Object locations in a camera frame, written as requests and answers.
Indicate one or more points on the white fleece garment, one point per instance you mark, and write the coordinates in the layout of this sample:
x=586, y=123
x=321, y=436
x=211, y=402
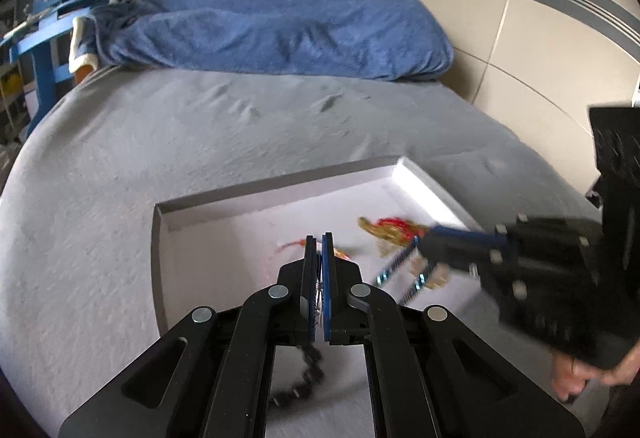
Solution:
x=80, y=43

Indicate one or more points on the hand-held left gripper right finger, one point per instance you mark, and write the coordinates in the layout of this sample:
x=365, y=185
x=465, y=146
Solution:
x=328, y=278

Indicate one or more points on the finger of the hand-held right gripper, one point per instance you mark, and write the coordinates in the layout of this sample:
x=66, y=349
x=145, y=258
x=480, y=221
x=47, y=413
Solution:
x=460, y=260
x=465, y=234

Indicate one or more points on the blue blanket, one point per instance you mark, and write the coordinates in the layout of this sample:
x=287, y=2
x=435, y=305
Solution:
x=275, y=28

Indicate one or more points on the yellow package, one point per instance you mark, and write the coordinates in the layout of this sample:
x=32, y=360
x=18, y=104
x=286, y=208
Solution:
x=10, y=80

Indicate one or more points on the blue bookshelf with books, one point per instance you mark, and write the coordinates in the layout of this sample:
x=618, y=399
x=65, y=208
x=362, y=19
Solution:
x=45, y=68

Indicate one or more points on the grey cardboard box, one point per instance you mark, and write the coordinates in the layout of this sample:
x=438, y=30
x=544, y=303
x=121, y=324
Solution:
x=225, y=238

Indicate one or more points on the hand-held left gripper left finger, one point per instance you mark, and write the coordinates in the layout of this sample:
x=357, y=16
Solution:
x=310, y=268

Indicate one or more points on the beige wardrobe with grey stripe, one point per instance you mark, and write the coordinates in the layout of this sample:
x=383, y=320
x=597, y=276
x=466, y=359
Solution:
x=525, y=18

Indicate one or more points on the person's right hand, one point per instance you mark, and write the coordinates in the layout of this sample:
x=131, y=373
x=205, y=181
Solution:
x=575, y=373

